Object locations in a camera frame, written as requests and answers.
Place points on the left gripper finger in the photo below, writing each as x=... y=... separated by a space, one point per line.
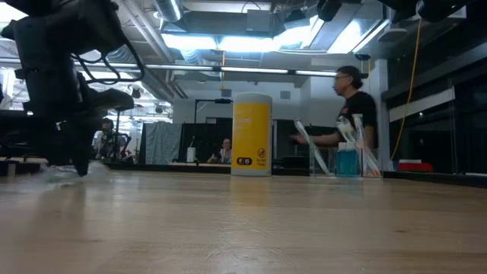
x=61 y=141
x=83 y=152

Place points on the clear plastic bag pile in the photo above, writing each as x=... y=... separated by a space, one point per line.
x=99 y=173

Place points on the green toothbrush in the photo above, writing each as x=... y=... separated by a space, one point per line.
x=312 y=145

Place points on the blue toothpaste tube white cap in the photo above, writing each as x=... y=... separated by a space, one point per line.
x=354 y=163
x=341 y=163

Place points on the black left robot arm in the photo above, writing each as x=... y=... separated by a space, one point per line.
x=57 y=30

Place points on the person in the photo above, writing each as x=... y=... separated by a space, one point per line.
x=225 y=152
x=108 y=139
x=359 y=106

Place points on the grey ceiling box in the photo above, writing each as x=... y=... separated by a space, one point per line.
x=258 y=21

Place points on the grey curtain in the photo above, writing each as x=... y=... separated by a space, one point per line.
x=161 y=142

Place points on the long ceiling light bar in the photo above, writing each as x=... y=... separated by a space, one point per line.
x=251 y=70

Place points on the small white canister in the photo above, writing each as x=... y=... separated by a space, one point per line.
x=190 y=155

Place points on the black lamp stand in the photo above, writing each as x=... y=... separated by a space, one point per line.
x=222 y=100

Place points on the yellow wipes canister white lid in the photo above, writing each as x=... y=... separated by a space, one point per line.
x=251 y=133

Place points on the red box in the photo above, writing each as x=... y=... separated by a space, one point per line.
x=414 y=167

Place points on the black security camera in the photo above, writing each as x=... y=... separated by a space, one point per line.
x=362 y=57

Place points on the silver ventilation duct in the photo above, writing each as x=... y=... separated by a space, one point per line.
x=160 y=87

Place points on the round silver duct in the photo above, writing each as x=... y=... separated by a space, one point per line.
x=169 y=9

